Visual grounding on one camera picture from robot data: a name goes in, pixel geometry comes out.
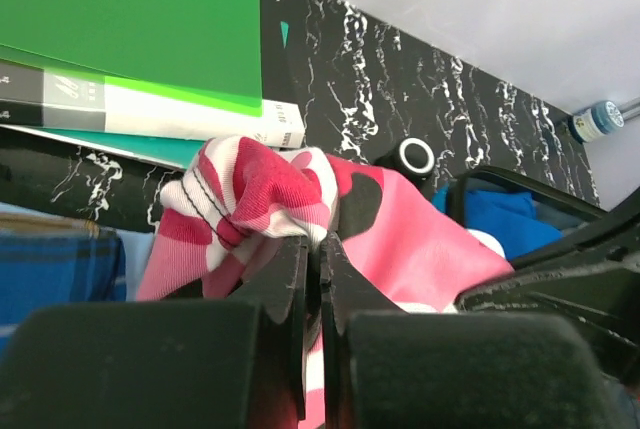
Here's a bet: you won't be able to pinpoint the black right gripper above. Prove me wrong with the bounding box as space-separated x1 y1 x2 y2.
455 193 639 384

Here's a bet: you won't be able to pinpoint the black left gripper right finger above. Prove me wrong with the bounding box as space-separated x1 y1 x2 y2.
319 235 624 428

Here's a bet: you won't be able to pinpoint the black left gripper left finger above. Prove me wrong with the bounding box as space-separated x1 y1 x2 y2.
1 237 308 428

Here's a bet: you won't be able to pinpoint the blue shirt white letters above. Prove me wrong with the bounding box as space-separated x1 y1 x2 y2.
462 190 563 260

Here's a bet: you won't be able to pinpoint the pink camouflage shirt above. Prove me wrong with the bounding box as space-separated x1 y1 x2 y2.
135 134 516 429

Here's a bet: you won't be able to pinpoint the blue suitcase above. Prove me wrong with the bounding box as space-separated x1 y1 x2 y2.
374 136 640 310

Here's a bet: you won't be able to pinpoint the light blue shirt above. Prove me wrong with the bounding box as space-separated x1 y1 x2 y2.
1 203 155 300

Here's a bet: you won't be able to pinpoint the blue capped bottle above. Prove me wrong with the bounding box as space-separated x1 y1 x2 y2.
568 100 625 144

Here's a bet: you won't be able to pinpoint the blue plaid shirt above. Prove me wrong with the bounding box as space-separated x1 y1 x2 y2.
1 231 127 345

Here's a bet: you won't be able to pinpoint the teal folder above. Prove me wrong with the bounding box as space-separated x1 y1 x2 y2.
2 125 205 170

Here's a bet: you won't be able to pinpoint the brown plaid shirt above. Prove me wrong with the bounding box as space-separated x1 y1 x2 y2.
1 212 101 238

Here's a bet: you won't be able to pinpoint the white clip file folder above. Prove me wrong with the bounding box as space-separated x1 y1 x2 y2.
1 60 305 148

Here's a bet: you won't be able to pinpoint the green plastic folder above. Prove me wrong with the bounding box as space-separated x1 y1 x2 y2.
1 0 262 116

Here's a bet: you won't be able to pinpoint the aluminium frame rail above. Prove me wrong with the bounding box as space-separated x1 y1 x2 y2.
619 97 640 121

